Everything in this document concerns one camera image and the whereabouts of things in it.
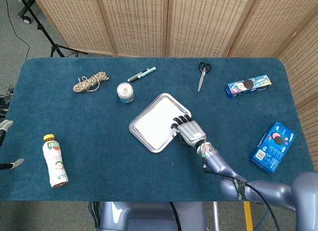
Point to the white drink bottle yellow cap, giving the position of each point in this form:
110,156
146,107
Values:
54,161

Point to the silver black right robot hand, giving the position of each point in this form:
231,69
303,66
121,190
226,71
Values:
191,132

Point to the slim blue Oreo box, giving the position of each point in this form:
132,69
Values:
248,87

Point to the wide blue Oreo box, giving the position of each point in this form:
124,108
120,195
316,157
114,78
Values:
270,146

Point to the black cart base with caster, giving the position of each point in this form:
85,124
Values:
26,20

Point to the silver metal tray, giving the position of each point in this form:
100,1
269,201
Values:
144,139

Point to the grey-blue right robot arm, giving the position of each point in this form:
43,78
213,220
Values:
218,164

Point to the teal table cloth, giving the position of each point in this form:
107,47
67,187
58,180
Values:
99,141

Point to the black tripod stand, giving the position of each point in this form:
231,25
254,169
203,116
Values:
55,48

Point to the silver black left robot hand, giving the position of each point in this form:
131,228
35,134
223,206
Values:
5,125

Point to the green and white marker pen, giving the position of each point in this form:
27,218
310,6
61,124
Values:
141,74

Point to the silver metal leg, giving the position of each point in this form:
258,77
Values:
216,216

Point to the clear jar with white lid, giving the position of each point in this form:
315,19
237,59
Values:
125,92

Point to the grey-blue robot torso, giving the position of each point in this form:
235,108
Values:
149,216

